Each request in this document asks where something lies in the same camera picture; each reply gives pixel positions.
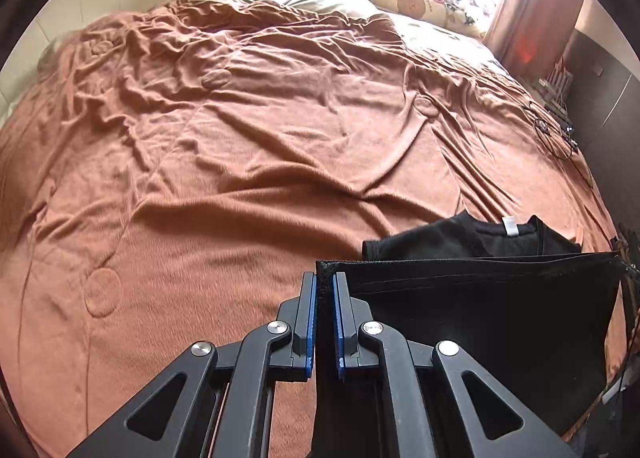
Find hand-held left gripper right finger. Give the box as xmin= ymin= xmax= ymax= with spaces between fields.
xmin=332 ymin=272 xmax=581 ymax=458

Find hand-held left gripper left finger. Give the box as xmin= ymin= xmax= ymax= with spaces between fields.
xmin=65 ymin=272 xmax=317 ymax=458

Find black t-shirt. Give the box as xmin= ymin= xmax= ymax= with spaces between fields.
xmin=311 ymin=212 xmax=627 ymax=445

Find brown fleece blanket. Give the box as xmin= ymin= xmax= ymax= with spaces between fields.
xmin=0 ymin=5 xmax=632 ymax=458

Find beige duvet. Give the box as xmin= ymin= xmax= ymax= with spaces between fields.
xmin=181 ymin=0 xmax=507 ymax=74

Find bear print pillow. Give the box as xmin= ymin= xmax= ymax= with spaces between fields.
xmin=354 ymin=0 xmax=497 ymax=41

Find dark grey wardrobe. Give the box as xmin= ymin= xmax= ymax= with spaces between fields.
xmin=559 ymin=26 xmax=640 ymax=223

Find brown curtain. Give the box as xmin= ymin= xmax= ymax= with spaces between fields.
xmin=481 ymin=0 xmax=587 ymax=80

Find cream padded headboard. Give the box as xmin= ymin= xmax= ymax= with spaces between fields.
xmin=0 ymin=0 xmax=184 ymax=125

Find tangled black cables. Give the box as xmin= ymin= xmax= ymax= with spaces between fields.
xmin=522 ymin=100 xmax=597 ymax=189

